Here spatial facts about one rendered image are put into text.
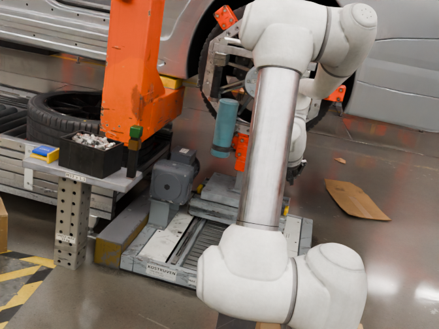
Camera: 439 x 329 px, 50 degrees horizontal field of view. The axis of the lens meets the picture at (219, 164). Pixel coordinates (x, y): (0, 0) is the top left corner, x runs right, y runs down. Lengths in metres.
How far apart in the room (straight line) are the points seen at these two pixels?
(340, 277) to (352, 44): 0.53
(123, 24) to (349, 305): 1.30
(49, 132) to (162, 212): 0.65
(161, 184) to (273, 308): 1.18
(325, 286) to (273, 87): 0.46
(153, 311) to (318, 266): 0.96
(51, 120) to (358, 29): 1.58
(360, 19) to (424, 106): 1.24
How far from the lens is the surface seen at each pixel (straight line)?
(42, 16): 2.66
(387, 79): 2.30
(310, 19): 1.14
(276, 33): 1.11
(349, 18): 1.15
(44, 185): 2.32
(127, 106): 1.93
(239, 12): 2.22
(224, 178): 2.59
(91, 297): 1.94
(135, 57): 1.88
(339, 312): 1.11
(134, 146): 1.78
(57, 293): 1.97
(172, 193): 2.14
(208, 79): 2.18
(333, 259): 1.09
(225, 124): 2.07
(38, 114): 2.40
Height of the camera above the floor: 1.18
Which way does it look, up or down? 20 degrees down
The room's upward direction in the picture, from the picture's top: 10 degrees clockwise
